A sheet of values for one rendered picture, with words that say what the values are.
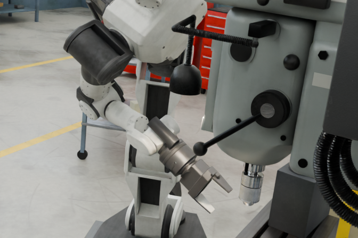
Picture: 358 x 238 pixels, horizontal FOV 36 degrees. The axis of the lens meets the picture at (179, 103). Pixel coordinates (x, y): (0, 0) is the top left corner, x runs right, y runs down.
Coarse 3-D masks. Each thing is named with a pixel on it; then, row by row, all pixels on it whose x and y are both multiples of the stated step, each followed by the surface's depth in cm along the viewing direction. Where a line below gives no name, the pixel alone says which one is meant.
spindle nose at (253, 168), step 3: (243, 162) 120; (243, 165) 120; (249, 165) 118; (252, 165) 118; (255, 165) 117; (249, 168) 118; (252, 168) 118; (255, 168) 118; (258, 168) 118; (261, 168) 118; (264, 168) 119; (252, 171) 118; (255, 171) 118; (258, 171) 118; (261, 171) 118
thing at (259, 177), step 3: (243, 171) 120; (243, 174) 120; (249, 174) 119; (258, 174) 120; (261, 174) 120; (243, 177) 120; (246, 177) 119; (249, 177) 119; (252, 177) 118; (255, 177) 118; (258, 177) 119; (261, 177) 119; (252, 180) 119; (255, 180) 119; (258, 180) 119
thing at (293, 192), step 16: (288, 176) 161; (304, 176) 160; (288, 192) 162; (304, 192) 159; (272, 208) 166; (288, 208) 163; (304, 208) 160; (320, 208) 169; (272, 224) 167; (288, 224) 164; (304, 224) 161
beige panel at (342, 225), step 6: (330, 210) 296; (354, 210) 289; (336, 216) 295; (342, 222) 293; (342, 228) 294; (348, 228) 292; (354, 228) 291; (336, 234) 297; (342, 234) 295; (348, 234) 293; (354, 234) 292
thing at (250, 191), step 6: (246, 180) 119; (240, 186) 121; (246, 186) 120; (252, 186) 119; (258, 186) 119; (240, 192) 121; (246, 192) 120; (252, 192) 119; (258, 192) 120; (240, 198) 121; (246, 198) 120; (252, 198) 120; (258, 198) 121
